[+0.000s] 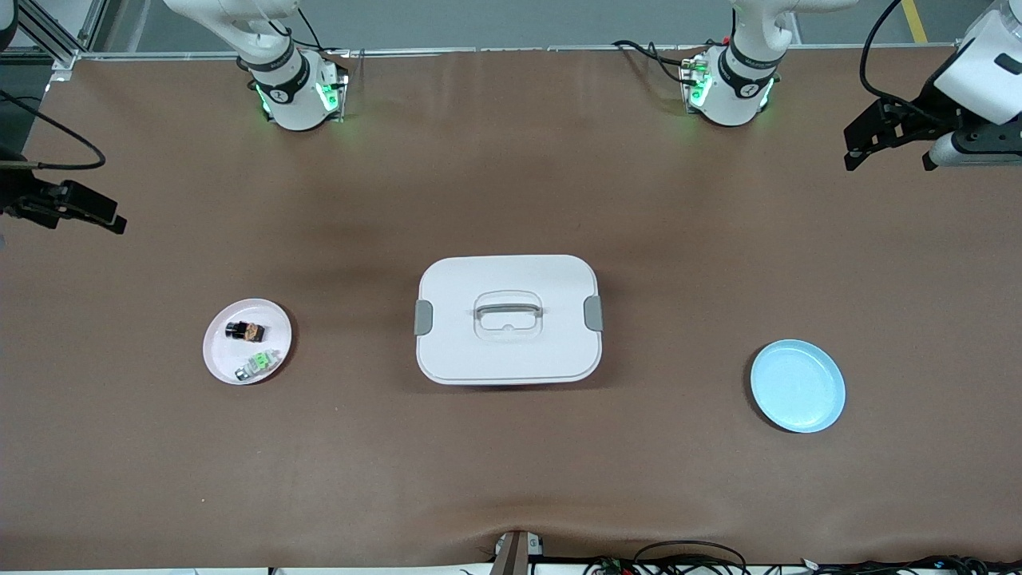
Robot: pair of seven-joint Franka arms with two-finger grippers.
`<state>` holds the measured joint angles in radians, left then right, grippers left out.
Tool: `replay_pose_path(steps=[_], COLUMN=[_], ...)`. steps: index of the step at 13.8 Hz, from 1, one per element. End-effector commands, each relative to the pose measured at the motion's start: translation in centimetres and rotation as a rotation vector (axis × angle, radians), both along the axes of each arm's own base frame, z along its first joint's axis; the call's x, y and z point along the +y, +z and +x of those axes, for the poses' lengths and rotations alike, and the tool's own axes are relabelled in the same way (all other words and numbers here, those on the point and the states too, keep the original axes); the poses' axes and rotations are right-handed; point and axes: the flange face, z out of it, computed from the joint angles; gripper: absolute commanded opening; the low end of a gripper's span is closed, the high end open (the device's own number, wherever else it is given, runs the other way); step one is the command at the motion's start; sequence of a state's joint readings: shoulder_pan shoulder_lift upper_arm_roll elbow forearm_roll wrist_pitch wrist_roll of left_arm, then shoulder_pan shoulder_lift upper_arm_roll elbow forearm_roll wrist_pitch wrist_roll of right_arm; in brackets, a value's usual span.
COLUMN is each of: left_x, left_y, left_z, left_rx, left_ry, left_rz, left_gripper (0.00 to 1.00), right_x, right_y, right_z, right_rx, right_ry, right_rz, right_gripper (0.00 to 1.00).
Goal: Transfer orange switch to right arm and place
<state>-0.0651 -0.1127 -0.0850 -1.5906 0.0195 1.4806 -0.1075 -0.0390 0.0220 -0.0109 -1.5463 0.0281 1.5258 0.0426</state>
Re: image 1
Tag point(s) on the light blue round plate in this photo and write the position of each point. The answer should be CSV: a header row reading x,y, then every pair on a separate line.
x,y
798,387

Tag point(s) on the aluminium frame post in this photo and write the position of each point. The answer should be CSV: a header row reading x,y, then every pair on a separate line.
x,y
60,49

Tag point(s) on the green switch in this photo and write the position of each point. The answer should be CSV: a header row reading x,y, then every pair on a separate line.
x,y
257,363

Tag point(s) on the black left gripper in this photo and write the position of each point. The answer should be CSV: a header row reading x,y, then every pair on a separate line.
x,y
928,113

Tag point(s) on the brown table mat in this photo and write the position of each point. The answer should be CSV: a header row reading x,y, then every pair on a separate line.
x,y
511,463

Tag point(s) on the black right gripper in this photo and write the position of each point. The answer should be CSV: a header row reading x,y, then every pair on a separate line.
x,y
17,192

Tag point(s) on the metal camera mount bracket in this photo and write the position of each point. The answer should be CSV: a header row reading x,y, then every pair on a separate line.
x,y
515,555

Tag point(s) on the pink round plate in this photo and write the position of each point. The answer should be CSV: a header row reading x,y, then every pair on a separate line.
x,y
219,351

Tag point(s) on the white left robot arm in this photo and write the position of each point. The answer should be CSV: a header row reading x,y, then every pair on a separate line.
x,y
738,96

